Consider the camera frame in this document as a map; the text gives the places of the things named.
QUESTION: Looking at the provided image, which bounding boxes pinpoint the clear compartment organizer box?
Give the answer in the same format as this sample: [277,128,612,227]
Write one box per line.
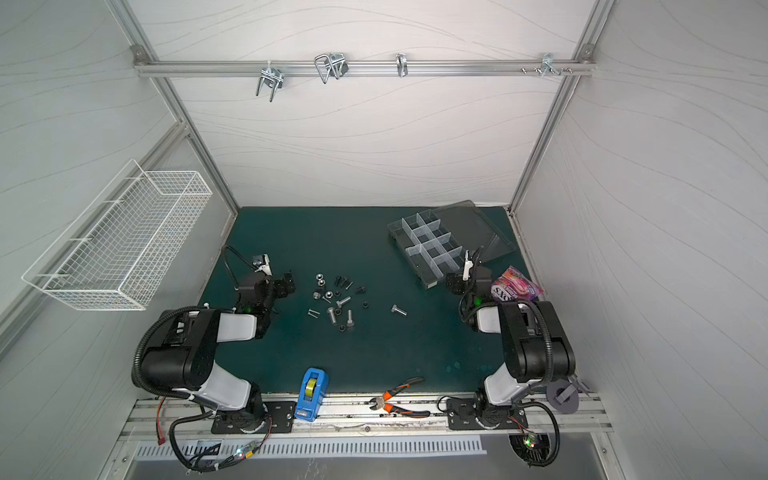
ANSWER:
[387,200,517,289]

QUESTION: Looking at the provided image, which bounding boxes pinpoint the blue tape dispenser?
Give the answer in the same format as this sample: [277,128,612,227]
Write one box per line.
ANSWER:
[295,368,329,422]

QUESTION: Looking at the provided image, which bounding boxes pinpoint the grey tape spool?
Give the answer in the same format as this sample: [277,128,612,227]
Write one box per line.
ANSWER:
[545,378,580,414]

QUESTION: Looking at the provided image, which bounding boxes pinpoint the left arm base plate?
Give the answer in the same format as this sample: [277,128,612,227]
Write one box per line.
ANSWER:
[211,401,296,435]

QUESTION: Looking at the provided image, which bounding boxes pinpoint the orange handled pliers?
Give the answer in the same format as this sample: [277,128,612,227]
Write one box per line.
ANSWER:
[369,376,432,419]

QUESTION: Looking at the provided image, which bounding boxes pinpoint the metal hook clamp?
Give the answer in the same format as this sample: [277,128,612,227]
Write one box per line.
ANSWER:
[395,53,408,78]

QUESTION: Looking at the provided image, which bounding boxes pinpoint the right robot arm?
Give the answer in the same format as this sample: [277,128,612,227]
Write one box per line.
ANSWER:
[446,265,579,429]

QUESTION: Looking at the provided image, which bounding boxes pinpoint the metal u-bolt clamp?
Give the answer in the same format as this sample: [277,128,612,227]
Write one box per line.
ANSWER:
[314,52,349,84]
[255,61,284,102]

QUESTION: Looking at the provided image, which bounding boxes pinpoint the pink Fox's candy bag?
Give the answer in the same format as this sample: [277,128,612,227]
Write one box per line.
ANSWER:
[491,266,544,302]

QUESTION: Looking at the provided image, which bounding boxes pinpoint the metal bracket right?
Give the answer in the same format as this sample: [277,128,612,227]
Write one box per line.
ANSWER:
[520,53,573,77]

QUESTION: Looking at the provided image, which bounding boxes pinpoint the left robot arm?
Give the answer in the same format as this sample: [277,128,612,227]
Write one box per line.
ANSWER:
[131,271,296,432]

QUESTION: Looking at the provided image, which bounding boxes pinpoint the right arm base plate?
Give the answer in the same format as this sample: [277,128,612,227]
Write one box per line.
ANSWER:
[437,396,528,432]

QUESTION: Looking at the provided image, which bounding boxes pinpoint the white wire basket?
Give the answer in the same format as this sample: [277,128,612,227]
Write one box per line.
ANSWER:
[21,160,212,312]

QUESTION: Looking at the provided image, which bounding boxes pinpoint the metal U-bolt clamp left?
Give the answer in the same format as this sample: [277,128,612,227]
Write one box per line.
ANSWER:
[255,61,284,102]

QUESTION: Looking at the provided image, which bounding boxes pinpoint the metal U-bolt clamp middle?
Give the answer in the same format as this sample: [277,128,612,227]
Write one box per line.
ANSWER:
[314,52,349,84]

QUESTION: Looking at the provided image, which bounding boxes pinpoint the aluminium crossbar rail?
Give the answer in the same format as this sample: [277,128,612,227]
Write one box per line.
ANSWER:
[134,57,596,79]

